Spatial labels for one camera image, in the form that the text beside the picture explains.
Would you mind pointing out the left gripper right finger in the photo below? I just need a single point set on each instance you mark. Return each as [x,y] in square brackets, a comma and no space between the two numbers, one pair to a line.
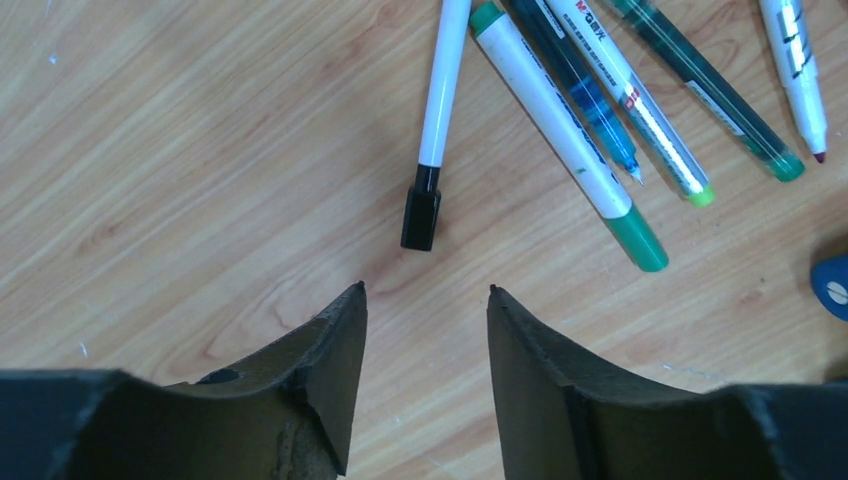
[563,412]

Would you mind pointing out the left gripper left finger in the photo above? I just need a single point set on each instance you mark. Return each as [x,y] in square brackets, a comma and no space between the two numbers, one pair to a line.
[284,410]

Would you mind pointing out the black cap marker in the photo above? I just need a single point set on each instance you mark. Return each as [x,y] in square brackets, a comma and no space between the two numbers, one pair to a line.
[423,197]

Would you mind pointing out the green cap marker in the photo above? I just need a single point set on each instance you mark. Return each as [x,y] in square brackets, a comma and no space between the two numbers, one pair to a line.
[584,27]
[523,73]

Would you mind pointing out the dark green cap pen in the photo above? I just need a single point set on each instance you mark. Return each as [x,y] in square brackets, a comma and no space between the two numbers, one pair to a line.
[710,86]

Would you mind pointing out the clear cap grey pen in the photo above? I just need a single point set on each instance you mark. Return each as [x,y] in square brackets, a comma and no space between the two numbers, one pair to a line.
[569,69]

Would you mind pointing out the blue red toy robot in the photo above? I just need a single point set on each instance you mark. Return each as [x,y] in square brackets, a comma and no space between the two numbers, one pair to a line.
[828,279]

